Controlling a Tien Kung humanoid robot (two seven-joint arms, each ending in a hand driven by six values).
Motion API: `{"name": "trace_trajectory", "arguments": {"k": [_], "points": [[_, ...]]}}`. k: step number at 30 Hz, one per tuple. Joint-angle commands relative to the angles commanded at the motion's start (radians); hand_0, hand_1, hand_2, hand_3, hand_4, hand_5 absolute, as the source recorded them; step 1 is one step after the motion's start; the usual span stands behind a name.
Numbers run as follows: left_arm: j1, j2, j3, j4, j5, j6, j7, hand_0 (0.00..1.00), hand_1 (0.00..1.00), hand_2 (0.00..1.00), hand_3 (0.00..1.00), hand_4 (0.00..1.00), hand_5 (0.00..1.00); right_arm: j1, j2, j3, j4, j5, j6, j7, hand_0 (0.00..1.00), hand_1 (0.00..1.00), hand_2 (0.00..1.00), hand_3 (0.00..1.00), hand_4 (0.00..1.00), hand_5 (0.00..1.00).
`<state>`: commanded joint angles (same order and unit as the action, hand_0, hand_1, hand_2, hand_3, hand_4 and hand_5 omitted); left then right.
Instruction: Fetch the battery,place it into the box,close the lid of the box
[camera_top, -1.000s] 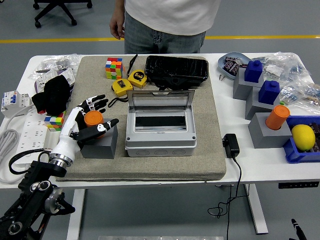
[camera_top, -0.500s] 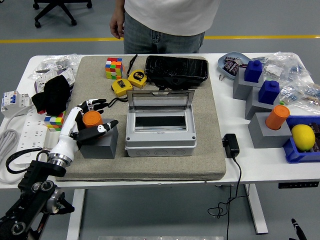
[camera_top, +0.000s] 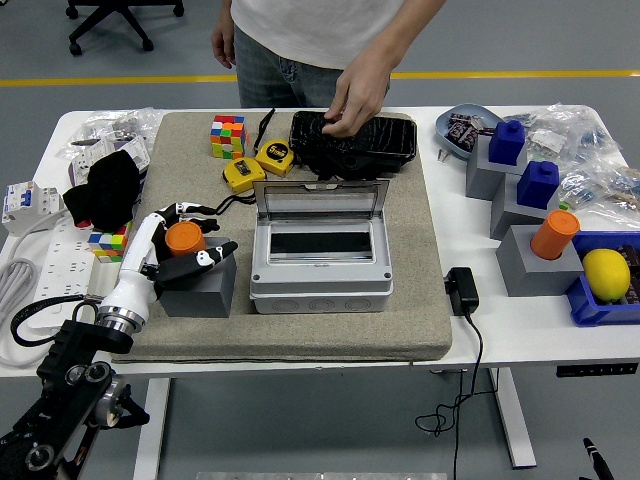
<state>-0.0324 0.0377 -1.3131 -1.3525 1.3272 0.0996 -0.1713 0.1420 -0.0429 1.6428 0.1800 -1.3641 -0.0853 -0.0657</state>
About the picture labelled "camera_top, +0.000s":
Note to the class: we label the black textured case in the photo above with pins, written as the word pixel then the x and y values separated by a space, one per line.
pixel 390 137

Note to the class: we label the grey block with round hole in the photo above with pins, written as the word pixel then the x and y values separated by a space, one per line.
pixel 530 275
pixel 200 300

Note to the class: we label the blue plastic bin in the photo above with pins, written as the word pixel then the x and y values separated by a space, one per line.
pixel 585 305

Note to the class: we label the white table leg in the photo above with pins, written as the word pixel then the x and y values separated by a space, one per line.
pixel 515 425
pixel 152 425

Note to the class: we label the person's left forearm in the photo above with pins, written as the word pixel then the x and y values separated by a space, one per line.
pixel 395 35

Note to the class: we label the person's left hand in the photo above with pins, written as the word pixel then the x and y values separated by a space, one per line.
pixel 360 97

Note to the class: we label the yellow tape measure round label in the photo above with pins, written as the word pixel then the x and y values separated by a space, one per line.
pixel 274 156

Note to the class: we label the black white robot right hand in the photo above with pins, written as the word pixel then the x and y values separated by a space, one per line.
pixel 595 457

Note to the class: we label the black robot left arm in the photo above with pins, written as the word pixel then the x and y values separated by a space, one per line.
pixel 70 375

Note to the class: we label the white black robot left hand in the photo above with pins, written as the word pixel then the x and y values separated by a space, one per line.
pixel 135 260

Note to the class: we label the orange cylinder battery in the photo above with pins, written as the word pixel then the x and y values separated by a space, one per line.
pixel 555 235
pixel 185 240

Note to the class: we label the black office chair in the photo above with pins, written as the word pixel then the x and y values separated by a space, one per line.
pixel 107 17

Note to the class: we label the black power adapter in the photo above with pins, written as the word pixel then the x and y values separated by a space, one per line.
pixel 462 290

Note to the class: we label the person's right hand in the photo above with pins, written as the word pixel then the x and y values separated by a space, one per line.
pixel 223 45

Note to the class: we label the white socket panel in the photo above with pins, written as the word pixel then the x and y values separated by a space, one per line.
pixel 80 162

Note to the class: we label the dark packets in bin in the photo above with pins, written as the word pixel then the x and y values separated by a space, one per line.
pixel 634 270

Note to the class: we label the person's right forearm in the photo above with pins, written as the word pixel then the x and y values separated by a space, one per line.
pixel 225 12

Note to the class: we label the blue block with knob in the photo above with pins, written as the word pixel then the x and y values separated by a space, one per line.
pixel 507 142
pixel 537 185

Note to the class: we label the clear plastic parts bag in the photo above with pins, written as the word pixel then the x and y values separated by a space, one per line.
pixel 600 190
pixel 575 130
pixel 115 122

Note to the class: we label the black table control panel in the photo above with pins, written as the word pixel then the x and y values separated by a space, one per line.
pixel 597 370

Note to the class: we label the yellow lemon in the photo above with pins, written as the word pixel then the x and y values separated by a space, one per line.
pixel 606 275

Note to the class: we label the colourful puzzle cube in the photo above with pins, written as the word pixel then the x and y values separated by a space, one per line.
pixel 110 242
pixel 229 136

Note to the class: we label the black cloth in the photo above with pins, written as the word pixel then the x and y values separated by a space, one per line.
pixel 105 190

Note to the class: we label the small metal pins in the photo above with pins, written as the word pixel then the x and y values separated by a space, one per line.
pixel 442 155

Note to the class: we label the white circuit breaker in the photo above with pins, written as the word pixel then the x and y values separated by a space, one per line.
pixel 30 205

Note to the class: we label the brown snack packet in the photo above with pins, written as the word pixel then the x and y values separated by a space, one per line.
pixel 467 118
pixel 461 135

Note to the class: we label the grey electrical box with lid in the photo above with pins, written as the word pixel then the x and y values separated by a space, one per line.
pixel 320 285

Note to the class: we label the grey-blue dish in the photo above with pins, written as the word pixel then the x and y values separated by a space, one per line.
pixel 462 110

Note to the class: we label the grey-brown fabric mat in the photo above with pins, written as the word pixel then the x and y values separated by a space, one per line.
pixel 280 335

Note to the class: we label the white power strip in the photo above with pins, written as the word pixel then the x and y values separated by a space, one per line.
pixel 60 280

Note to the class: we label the person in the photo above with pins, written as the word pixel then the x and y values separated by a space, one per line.
pixel 300 30

